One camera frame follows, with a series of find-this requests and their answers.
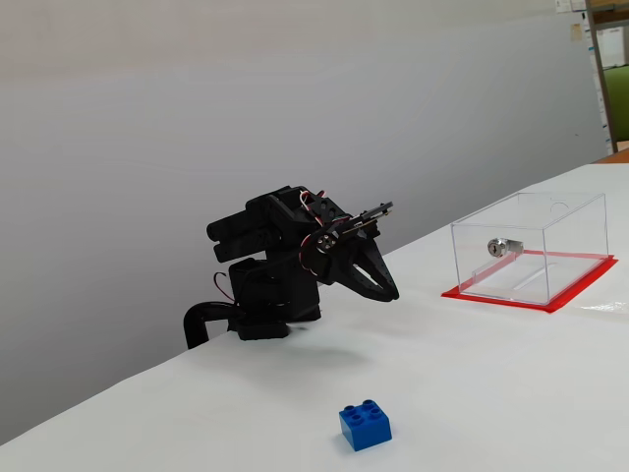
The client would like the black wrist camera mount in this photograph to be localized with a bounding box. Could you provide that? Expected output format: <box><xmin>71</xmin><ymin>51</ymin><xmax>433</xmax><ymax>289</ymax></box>
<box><xmin>342</xmin><ymin>200</ymin><xmax>396</xmax><ymax>235</ymax></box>

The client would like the black table clamp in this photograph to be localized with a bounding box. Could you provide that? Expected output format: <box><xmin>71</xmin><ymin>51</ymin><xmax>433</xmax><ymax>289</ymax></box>
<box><xmin>183</xmin><ymin>300</ymin><xmax>238</xmax><ymax>350</ymax></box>

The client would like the transparent plastic box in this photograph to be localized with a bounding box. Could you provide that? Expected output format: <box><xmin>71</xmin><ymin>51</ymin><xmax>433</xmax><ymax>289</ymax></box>
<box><xmin>450</xmin><ymin>191</ymin><xmax>609</xmax><ymax>307</ymax></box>

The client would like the green seat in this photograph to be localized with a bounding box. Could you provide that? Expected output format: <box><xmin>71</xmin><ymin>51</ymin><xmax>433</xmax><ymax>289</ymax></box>
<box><xmin>602</xmin><ymin>65</ymin><xmax>629</xmax><ymax>144</ymax></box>

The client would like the white paper sign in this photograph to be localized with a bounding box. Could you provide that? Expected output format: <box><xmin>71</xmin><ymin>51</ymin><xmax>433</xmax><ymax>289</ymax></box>
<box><xmin>597</xmin><ymin>25</ymin><xmax>626</xmax><ymax>70</ymax></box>

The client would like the silver cam lock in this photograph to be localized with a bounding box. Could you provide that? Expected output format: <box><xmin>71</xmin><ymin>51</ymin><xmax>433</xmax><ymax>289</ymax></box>
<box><xmin>486</xmin><ymin>237</ymin><xmax>525</xmax><ymax>258</ymax></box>

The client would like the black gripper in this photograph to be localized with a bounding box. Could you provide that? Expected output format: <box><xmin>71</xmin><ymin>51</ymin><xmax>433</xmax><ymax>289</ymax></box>
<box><xmin>299</xmin><ymin>221</ymin><xmax>401</xmax><ymax>303</ymax></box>

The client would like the blue lego brick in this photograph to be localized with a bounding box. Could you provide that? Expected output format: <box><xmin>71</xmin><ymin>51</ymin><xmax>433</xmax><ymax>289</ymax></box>
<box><xmin>337</xmin><ymin>398</ymin><xmax>393</xmax><ymax>452</ymax></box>

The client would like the grey metal shelf post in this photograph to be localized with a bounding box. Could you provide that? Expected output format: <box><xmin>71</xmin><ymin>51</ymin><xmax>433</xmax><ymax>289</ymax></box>
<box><xmin>584</xmin><ymin>0</ymin><xmax>621</xmax><ymax>154</ymax></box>

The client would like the red tape rectangle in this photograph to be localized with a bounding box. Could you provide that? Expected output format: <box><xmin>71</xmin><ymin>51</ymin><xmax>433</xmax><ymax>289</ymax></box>
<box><xmin>440</xmin><ymin>250</ymin><xmax>619</xmax><ymax>315</ymax></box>

